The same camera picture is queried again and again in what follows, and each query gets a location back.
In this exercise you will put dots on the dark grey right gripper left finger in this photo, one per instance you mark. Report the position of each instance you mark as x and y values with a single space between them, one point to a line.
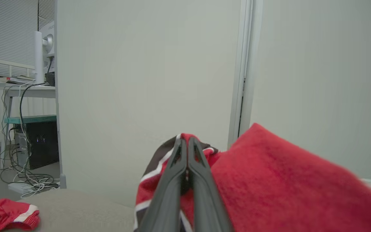
166 193

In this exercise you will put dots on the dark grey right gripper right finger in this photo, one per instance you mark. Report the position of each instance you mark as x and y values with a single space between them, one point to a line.
206 193

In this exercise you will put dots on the red shirt with white stripes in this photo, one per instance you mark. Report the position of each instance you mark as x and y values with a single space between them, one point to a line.
269 177

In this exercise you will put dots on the grey fabric sofa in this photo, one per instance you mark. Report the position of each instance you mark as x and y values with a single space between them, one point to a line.
76 212

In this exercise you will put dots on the grey partition foot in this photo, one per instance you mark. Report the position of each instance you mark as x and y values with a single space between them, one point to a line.
63 181

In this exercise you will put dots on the white partition panel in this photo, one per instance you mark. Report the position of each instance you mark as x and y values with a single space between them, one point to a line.
327 80
147 80

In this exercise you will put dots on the black computer tower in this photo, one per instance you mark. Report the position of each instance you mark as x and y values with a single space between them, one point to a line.
40 145

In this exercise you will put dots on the white power strip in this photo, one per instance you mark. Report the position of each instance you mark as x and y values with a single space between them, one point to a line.
19 188

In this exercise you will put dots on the teal flat box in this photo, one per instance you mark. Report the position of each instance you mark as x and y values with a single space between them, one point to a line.
31 119

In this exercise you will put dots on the small black desk box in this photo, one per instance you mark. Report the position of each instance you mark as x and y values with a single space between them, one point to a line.
50 79

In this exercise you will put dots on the white desk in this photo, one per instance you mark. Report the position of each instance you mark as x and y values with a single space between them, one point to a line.
34 91

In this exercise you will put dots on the stack of books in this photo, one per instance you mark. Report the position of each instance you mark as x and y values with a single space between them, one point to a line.
16 80

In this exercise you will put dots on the white computer monitor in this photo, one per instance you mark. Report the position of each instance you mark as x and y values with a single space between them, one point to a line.
47 42

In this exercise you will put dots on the grey window blinds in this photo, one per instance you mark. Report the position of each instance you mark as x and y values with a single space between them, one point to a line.
8 29

